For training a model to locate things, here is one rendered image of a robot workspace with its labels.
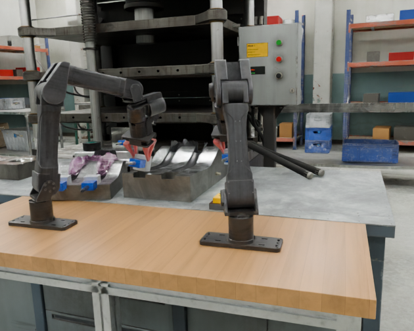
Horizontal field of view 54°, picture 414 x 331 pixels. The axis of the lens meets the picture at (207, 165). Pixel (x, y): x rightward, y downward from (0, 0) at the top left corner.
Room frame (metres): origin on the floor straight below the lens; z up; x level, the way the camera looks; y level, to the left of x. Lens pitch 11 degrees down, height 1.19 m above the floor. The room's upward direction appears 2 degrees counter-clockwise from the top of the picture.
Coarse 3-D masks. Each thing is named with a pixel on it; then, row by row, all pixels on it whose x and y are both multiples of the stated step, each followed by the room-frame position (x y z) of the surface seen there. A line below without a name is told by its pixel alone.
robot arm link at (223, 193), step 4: (220, 192) 0.98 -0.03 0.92; (224, 192) 0.97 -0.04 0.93; (256, 192) 0.97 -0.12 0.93; (220, 196) 0.99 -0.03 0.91; (224, 196) 0.96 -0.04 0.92; (256, 196) 0.96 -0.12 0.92; (224, 200) 0.95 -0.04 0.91; (256, 200) 0.96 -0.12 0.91; (224, 204) 0.95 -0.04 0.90; (256, 204) 0.95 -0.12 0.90; (224, 208) 0.95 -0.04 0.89; (228, 208) 0.97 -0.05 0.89; (232, 208) 0.97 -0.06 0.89; (236, 208) 0.97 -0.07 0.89; (240, 208) 0.97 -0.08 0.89; (244, 208) 0.97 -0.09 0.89; (248, 208) 0.97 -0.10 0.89; (252, 208) 0.97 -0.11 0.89; (256, 208) 0.95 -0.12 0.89; (224, 212) 0.95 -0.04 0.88; (228, 212) 0.94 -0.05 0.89; (232, 212) 0.94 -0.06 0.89; (236, 212) 0.94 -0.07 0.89; (240, 212) 0.94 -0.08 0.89; (244, 212) 0.94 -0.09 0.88; (248, 212) 0.94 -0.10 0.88; (252, 212) 0.94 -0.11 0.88; (256, 212) 0.94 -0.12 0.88
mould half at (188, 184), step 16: (160, 160) 1.62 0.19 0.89; (176, 160) 1.60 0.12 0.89; (208, 160) 1.56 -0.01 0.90; (128, 176) 1.41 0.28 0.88; (160, 176) 1.36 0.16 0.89; (176, 176) 1.34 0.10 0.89; (192, 176) 1.34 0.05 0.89; (208, 176) 1.50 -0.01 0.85; (224, 176) 1.69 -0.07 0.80; (128, 192) 1.41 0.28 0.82; (144, 192) 1.39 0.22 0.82; (160, 192) 1.36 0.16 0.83; (176, 192) 1.34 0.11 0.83; (192, 192) 1.34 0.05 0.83
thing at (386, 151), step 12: (348, 144) 4.64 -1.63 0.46; (360, 144) 4.59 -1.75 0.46; (372, 144) 4.55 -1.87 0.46; (384, 144) 4.51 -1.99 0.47; (396, 144) 4.47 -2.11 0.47; (348, 156) 4.64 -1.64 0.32; (360, 156) 4.60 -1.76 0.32; (372, 156) 4.55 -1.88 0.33; (384, 156) 4.51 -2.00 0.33; (396, 156) 4.47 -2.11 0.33
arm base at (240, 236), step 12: (228, 216) 0.96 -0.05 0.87; (240, 216) 0.94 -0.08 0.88; (252, 216) 0.95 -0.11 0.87; (240, 228) 0.93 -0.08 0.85; (252, 228) 0.94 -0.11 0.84; (204, 240) 0.96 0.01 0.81; (216, 240) 0.96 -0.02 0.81; (228, 240) 0.95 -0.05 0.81; (240, 240) 0.93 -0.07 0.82; (252, 240) 0.94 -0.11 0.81; (264, 240) 0.95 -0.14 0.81; (276, 240) 0.95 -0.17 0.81; (276, 252) 0.90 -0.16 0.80
